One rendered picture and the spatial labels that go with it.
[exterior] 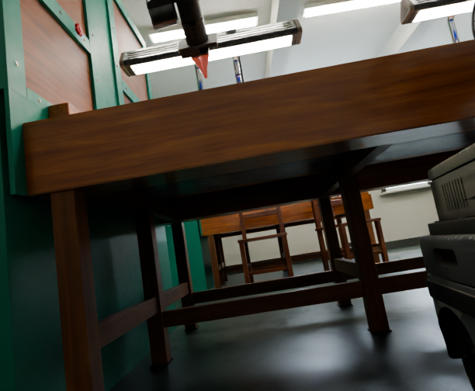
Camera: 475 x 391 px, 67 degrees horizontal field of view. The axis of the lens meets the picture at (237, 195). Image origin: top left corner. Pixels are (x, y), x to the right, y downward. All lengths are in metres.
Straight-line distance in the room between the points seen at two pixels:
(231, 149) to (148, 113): 0.22
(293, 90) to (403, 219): 5.87
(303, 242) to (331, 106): 5.37
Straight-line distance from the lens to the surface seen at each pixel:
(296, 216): 3.84
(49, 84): 1.25
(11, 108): 1.03
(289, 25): 1.33
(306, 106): 0.87
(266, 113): 0.86
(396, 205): 6.65
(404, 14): 1.45
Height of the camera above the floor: 0.37
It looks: 9 degrees up
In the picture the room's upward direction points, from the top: 9 degrees counter-clockwise
